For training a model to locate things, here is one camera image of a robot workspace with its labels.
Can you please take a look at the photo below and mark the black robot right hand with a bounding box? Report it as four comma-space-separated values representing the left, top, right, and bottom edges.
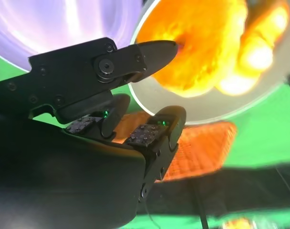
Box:
0, 37, 187, 229

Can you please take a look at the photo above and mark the grey ceramic bowl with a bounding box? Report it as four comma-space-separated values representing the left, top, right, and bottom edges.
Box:
129, 0, 290, 126

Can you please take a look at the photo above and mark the round orange bread bun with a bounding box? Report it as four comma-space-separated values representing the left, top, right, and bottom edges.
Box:
136, 0, 249, 97

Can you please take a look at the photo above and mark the orange wicker basket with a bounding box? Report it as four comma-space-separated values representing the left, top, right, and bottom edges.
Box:
111, 111, 238, 184

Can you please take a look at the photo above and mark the lavender plate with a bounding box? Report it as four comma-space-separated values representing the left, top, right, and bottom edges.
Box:
0, 0, 157, 72

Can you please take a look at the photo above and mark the green tablecloth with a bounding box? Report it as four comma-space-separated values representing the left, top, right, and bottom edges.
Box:
0, 53, 290, 229

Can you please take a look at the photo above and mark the twisted orange ring bread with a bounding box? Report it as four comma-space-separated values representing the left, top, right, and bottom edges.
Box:
216, 0, 290, 96

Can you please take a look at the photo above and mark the thin black hanging cable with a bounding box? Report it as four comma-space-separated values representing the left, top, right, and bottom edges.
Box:
194, 181, 209, 229

